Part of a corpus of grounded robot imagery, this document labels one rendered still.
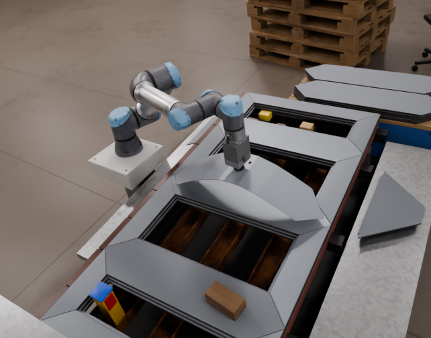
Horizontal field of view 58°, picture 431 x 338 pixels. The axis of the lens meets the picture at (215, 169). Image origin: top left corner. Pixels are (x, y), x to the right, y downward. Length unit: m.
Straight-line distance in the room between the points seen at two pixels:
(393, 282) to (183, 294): 0.72
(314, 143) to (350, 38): 2.19
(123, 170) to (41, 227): 1.28
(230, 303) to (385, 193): 0.83
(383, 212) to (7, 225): 2.63
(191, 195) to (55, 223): 1.64
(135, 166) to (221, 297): 0.96
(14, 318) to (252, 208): 0.89
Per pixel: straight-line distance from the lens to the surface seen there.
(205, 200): 1.64
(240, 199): 1.62
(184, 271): 1.43
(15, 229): 3.26
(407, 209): 1.70
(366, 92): 2.27
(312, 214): 1.49
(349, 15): 3.90
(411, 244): 1.64
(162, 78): 1.68
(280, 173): 1.52
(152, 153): 2.08
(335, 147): 1.86
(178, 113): 1.32
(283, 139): 1.91
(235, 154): 1.40
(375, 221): 1.63
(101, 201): 3.11
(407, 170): 1.94
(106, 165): 2.09
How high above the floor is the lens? 1.99
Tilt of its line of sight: 40 degrees down
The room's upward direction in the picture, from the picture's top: 10 degrees counter-clockwise
